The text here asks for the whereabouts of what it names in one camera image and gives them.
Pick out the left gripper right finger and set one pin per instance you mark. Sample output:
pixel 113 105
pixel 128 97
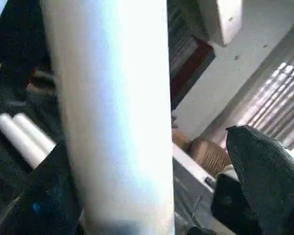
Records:
pixel 269 186

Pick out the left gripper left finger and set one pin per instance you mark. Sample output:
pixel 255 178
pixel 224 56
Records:
pixel 51 195

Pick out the brown wicker basket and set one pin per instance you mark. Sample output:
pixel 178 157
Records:
pixel 210 154

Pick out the grey window blinds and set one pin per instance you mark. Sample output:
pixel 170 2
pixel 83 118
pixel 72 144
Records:
pixel 272 98

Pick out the black case with gold label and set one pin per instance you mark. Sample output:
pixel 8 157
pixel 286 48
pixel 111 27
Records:
pixel 19 36

